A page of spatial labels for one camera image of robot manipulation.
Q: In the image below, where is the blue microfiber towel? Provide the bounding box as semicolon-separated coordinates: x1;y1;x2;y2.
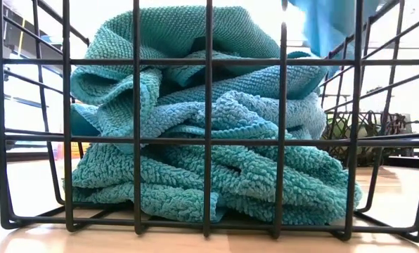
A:
287;0;385;77
63;135;364;226
70;90;318;141
70;5;283;155
165;51;329;101

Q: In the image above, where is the green microfiber towel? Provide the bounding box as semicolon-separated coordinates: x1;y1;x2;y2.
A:
330;117;369;141

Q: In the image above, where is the clear plastic bin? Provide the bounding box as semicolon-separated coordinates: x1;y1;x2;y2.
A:
54;141;93;162

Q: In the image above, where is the black wire rectangular basket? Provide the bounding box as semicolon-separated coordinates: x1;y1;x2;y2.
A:
0;0;419;243

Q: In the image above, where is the round dark wire basket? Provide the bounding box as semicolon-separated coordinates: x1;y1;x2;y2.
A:
321;110;419;169

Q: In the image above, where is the yellow hanging strap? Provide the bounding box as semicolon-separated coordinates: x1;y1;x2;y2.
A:
18;19;27;56

